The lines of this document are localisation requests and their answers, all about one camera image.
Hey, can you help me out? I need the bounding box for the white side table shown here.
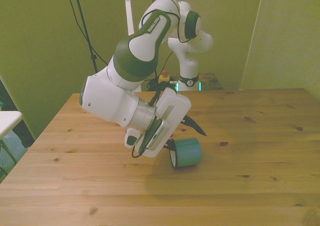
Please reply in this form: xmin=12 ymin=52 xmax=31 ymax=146
xmin=0 ymin=110 xmax=24 ymax=178

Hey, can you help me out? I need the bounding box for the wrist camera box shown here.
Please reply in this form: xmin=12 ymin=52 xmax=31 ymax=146
xmin=136 ymin=117 xmax=172 ymax=157

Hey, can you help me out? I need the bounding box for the black stand cable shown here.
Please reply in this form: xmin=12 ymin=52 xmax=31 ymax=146
xmin=63 ymin=0 xmax=110 ymax=65

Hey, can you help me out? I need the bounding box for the teal enamel mug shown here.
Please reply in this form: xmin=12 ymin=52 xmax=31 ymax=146
xmin=169 ymin=137 xmax=203 ymax=169

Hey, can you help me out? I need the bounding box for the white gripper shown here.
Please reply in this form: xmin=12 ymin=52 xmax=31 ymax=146
xmin=146 ymin=87 xmax=208 ymax=159

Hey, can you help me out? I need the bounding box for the black cable bundle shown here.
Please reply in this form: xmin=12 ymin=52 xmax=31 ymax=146
xmin=144 ymin=77 xmax=177 ymax=92

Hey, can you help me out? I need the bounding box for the yellow emergency stop button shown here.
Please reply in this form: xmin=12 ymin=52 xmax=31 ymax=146
xmin=158 ymin=70 xmax=174 ymax=84

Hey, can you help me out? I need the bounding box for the white vertical trim strip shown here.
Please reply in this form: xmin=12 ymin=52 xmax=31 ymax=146
xmin=123 ymin=0 xmax=135 ymax=36

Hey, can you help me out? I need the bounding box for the black camera stand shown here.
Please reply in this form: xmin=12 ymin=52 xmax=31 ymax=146
xmin=71 ymin=0 xmax=100 ymax=74

